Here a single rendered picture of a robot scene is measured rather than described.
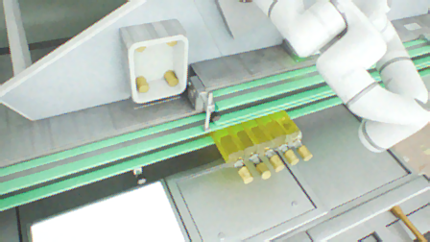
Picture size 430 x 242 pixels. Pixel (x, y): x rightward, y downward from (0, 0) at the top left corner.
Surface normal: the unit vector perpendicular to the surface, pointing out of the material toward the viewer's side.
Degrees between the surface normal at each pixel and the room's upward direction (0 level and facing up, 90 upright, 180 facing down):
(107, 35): 0
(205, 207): 90
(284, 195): 90
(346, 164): 91
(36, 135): 90
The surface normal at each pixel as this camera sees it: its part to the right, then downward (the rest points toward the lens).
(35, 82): 0.44, 0.70
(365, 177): 0.12, -0.66
